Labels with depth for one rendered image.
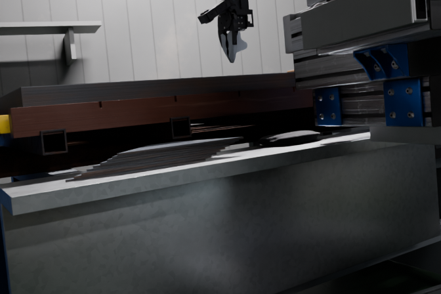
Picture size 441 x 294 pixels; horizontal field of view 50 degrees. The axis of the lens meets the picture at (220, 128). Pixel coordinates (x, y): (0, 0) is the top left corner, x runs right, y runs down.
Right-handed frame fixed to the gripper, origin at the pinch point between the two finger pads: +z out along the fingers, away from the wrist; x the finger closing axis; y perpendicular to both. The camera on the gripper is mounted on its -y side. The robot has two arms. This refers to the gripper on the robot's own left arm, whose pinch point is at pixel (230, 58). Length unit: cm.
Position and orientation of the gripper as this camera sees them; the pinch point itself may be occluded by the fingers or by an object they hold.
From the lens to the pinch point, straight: 141.6
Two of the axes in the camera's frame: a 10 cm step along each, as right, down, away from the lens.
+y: 8.5, -1.0, 5.1
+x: -5.1, 0.0, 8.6
